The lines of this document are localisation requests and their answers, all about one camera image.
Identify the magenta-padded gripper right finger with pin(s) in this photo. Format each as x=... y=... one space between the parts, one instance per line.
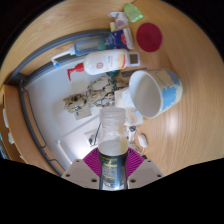
x=145 y=172

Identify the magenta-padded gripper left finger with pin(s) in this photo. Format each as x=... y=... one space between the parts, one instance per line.
x=80 y=173

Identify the clear bottle with dark label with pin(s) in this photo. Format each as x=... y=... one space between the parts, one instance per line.
x=112 y=163

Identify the white computer mouse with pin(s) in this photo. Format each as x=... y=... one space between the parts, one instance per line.
x=143 y=140

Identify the white desk lamp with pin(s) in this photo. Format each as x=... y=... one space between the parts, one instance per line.
x=78 y=130

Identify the white mug with blue pattern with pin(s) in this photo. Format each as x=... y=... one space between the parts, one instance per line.
x=146 y=93

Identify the wooden tree figure toy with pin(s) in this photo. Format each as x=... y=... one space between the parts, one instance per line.
x=98 y=93

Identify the white lotion bottle red pump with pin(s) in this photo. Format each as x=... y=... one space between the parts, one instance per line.
x=105 y=61

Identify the flat round red coaster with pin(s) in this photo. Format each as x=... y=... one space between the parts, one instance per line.
x=149 y=37

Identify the blue white red pack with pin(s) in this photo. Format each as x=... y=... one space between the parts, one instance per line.
x=120 y=39

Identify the pink and white packet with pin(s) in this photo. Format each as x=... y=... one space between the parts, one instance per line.
x=119 y=20

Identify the green packet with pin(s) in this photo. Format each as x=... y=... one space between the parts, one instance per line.
x=133 y=12

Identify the grey metal frame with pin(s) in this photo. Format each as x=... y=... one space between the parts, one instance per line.
x=25 y=110

